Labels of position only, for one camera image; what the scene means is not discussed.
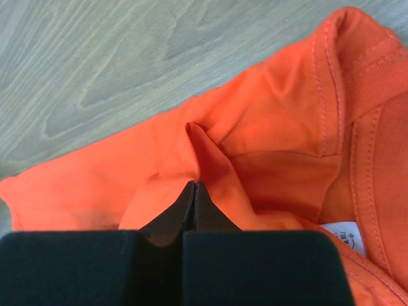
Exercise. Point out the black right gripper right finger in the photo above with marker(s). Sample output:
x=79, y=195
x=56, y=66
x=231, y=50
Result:
x=223, y=265

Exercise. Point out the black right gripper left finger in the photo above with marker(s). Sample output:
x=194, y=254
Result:
x=114, y=267

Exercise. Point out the orange t-shirt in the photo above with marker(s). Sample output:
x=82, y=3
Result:
x=315, y=134

